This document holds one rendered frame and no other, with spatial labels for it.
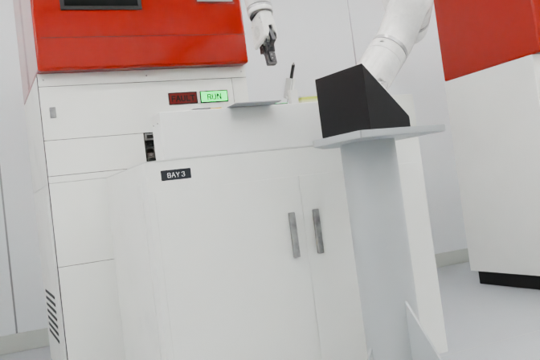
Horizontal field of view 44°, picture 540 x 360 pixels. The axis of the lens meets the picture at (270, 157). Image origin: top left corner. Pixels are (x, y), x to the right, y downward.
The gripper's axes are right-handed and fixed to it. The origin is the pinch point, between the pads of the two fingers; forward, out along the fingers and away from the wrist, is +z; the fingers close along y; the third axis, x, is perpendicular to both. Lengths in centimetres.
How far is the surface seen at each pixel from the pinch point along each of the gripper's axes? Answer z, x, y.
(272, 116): 19.5, -3.9, 0.4
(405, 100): 17.5, 46.6, 0.8
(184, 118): 18.3, -32.5, 0.7
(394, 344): 93, 11, 14
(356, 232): 61, 7, 15
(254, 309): 76, -18, -11
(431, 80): -68, 228, -197
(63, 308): 60, -66, -72
